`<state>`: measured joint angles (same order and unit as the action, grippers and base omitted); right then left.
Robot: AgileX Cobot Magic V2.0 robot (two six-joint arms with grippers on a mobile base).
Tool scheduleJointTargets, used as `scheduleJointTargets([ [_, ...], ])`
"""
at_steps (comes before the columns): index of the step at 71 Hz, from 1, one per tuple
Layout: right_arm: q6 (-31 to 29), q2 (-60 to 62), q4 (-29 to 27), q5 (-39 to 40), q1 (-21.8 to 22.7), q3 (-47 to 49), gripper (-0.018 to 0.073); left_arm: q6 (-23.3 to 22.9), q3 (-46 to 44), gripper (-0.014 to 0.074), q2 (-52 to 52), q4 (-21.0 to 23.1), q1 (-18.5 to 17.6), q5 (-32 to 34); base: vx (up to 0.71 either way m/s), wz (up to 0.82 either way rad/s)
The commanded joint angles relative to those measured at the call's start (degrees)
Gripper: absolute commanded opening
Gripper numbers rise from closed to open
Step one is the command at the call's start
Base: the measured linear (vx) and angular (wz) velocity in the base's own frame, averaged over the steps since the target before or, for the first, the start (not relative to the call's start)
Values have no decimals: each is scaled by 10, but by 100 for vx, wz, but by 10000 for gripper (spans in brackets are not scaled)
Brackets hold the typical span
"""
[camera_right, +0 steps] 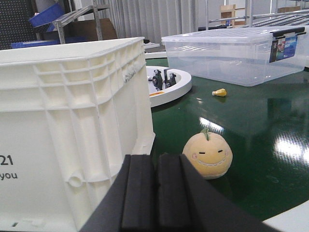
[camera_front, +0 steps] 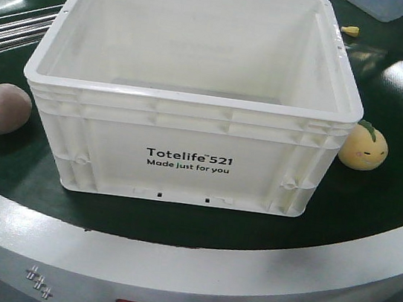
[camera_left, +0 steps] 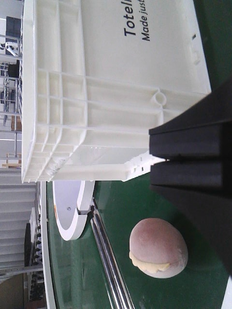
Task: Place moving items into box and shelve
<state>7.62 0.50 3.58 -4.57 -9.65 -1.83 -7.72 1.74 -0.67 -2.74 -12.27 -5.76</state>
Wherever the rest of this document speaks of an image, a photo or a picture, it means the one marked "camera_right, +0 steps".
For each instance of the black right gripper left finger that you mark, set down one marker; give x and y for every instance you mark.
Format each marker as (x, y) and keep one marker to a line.
(128, 205)

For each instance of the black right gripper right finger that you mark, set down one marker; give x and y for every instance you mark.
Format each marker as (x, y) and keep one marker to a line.
(188, 203)

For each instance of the yellow smiling plush toy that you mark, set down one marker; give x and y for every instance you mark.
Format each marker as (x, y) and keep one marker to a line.
(209, 153)

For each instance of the white plastic tote crate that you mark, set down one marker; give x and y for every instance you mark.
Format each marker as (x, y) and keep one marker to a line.
(69, 114)

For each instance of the brown cardboard box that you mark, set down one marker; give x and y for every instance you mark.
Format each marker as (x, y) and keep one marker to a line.
(87, 29)

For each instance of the small yellow toy piece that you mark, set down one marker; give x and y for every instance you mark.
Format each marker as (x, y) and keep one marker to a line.
(220, 92)

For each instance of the clear plastic storage bin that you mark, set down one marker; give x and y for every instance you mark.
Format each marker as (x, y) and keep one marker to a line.
(240, 56)

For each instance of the blue plastic bin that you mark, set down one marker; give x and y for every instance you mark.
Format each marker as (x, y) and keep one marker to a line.
(47, 16)

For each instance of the white round table frame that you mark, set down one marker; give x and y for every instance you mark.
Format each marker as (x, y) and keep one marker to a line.
(167, 84)

